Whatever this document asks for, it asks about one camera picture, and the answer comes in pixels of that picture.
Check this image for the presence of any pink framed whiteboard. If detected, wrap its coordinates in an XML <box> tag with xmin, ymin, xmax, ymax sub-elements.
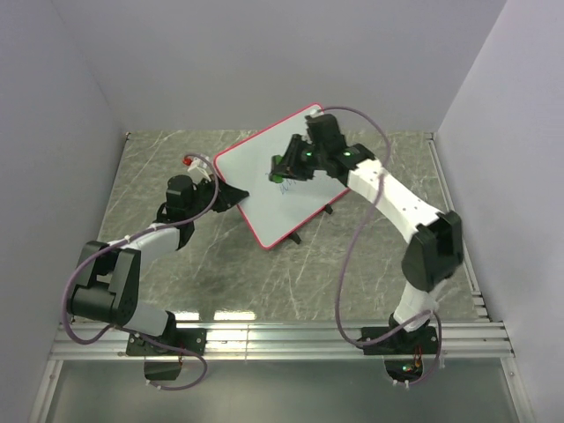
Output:
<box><xmin>213</xmin><ymin>103</ymin><xmax>347</xmax><ymax>249</ymax></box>

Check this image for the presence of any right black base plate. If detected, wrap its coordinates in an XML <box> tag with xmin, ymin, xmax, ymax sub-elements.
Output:
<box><xmin>356</xmin><ymin>326</ymin><xmax>441</xmax><ymax>356</ymax></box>

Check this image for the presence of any black whiteboard stand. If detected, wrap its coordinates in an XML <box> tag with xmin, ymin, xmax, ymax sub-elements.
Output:
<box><xmin>283</xmin><ymin>203</ymin><xmax>333</xmax><ymax>245</ymax></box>

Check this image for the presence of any aluminium mounting rail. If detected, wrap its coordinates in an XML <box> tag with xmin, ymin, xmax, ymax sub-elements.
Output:
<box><xmin>48</xmin><ymin>321</ymin><xmax>515</xmax><ymax>360</ymax></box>

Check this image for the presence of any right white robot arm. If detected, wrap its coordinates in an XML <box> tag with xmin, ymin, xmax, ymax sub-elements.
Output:
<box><xmin>269</xmin><ymin>109</ymin><xmax>464</xmax><ymax>353</ymax></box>

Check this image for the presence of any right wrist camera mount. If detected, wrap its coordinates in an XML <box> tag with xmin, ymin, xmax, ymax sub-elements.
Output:
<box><xmin>305</xmin><ymin>108</ymin><xmax>324</xmax><ymax>120</ymax></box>

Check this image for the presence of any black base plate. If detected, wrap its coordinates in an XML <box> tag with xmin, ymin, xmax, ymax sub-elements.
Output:
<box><xmin>356</xmin><ymin>326</ymin><xmax>441</xmax><ymax>356</ymax></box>
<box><xmin>125</xmin><ymin>328</ymin><xmax>207</xmax><ymax>357</ymax></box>

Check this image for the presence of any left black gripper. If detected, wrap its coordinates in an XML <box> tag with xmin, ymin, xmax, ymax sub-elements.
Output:
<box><xmin>186</xmin><ymin>173</ymin><xmax>247</xmax><ymax>219</ymax></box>

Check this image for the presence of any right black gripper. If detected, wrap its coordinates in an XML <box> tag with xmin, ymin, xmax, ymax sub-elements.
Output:
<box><xmin>271</xmin><ymin>134</ymin><xmax>325</xmax><ymax>182</ymax></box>

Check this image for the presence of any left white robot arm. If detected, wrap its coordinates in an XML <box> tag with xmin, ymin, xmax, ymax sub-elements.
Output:
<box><xmin>62</xmin><ymin>175</ymin><xmax>249</xmax><ymax>354</ymax></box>

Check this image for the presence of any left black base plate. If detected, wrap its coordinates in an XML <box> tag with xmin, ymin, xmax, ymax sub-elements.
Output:
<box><xmin>125</xmin><ymin>328</ymin><xmax>207</xmax><ymax>357</ymax></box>

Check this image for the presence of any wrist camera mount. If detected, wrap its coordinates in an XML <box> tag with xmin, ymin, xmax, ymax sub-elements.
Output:
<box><xmin>305</xmin><ymin>108</ymin><xmax>324</xmax><ymax>120</ymax></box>
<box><xmin>182</xmin><ymin>154</ymin><xmax>212</xmax><ymax>183</ymax></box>

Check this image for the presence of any green whiteboard eraser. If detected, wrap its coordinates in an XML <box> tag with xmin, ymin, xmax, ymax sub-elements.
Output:
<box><xmin>269</xmin><ymin>155</ymin><xmax>285</xmax><ymax>184</ymax></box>

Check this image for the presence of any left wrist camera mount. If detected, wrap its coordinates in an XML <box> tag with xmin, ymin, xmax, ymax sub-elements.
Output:
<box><xmin>182</xmin><ymin>154</ymin><xmax>212</xmax><ymax>183</ymax></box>

